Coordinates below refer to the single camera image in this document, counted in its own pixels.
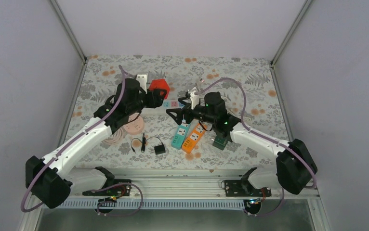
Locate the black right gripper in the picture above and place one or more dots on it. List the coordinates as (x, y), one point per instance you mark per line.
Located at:
(179, 119)

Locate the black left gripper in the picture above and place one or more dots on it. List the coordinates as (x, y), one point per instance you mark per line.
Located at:
(155, 100)

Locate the red cube socket adapter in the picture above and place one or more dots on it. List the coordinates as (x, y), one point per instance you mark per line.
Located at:
(160, 84)

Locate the white multicolour power strip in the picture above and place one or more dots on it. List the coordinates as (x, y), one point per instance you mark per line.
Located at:
(167, 104)

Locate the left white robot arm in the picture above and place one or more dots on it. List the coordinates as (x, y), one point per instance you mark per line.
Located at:
(50, 178)

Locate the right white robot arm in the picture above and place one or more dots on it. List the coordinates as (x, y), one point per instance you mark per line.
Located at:
(294, 165)

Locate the teal power strip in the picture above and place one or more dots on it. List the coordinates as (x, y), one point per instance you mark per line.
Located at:
(180, 136)

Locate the orange power strip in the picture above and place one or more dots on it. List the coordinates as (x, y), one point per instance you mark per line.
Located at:
(193, 138)

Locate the dark green cube adapter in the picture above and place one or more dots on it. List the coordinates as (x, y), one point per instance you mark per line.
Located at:
(219, 142)

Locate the floral patterned table mat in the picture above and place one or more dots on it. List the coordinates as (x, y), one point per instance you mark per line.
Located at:
(245, 84)

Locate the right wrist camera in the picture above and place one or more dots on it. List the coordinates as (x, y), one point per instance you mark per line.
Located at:
(193, 96)

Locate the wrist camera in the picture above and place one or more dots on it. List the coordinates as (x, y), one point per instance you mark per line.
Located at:
(193, 96)
(142, 79)

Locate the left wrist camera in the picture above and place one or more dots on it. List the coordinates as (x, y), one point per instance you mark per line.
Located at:
(142, 79)

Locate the pink round socket with cable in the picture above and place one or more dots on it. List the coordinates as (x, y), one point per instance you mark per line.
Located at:
(135, 126)

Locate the aluminium corner frame post left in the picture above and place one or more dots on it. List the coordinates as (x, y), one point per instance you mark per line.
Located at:
(60, 14)

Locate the aluminium corner frame post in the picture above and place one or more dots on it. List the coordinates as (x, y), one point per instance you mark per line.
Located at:
(302, 12)
(60, 14)

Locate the aluminium front rail base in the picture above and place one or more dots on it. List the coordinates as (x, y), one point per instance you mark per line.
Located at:
(182, 200)

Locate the aluminium corner frame post right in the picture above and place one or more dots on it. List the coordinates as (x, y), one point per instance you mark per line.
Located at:
(302, 12)

